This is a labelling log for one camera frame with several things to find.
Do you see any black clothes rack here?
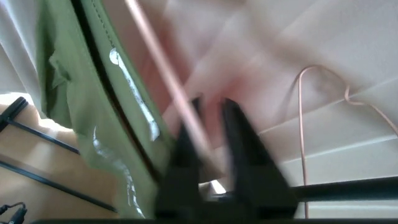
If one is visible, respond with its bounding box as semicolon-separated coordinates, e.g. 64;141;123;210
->
0;96;398;214

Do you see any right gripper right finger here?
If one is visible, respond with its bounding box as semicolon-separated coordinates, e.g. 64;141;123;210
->
220;98;299;218

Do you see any green long-sleeved shirt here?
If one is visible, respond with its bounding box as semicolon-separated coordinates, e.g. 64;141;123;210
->
34;0;177;218

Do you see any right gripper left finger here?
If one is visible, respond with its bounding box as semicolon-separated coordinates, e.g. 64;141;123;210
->
154;96;203;218

